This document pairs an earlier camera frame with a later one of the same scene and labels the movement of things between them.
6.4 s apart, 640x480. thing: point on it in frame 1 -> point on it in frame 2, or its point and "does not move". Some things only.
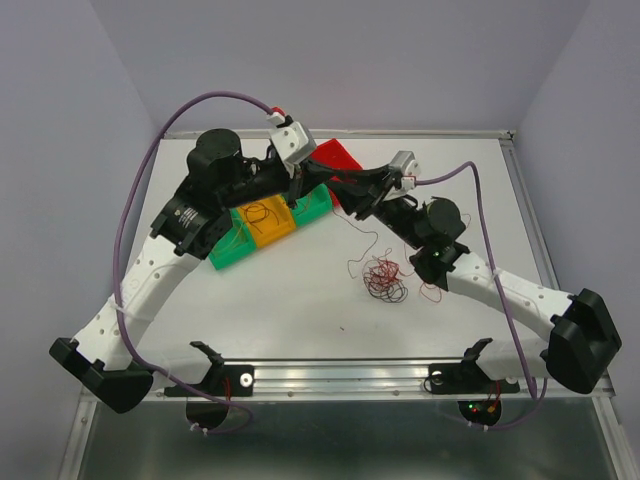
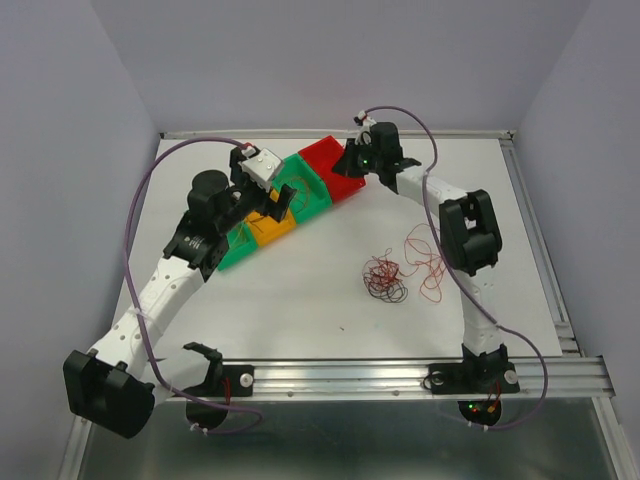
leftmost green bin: x=234 y=244 does not move
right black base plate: x=467 y=378 does not move
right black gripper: x=369 y=195 -> x=344 y=164
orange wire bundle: x=381 y=279 does not move
